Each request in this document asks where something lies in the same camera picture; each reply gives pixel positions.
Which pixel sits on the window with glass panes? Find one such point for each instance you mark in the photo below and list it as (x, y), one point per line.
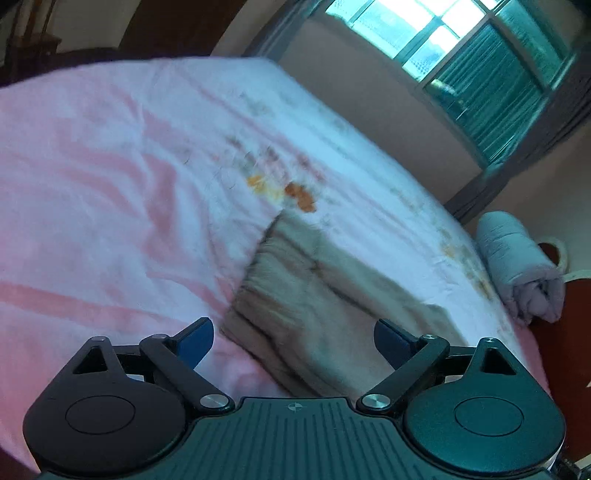
(461, 60)

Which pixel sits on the grey curtain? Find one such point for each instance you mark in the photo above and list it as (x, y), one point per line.
(521, 152)

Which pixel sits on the red-brown wooden furniture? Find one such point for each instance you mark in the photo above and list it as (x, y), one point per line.
(565, 360)

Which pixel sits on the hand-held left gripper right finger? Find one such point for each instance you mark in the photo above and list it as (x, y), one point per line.
(391, 345)

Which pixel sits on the beige fleece pants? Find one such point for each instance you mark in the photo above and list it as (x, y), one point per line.
(318, 314)

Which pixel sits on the rolled grey blanket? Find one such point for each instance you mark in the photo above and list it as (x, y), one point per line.
(517, 263)

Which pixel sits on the pink floral bed sheet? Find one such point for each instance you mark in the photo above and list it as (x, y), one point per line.
(120, 194)

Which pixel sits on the dark wooden furniture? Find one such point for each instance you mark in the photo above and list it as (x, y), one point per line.
(30, 46)

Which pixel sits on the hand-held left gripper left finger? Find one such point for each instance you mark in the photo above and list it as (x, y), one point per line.
(197, 340)

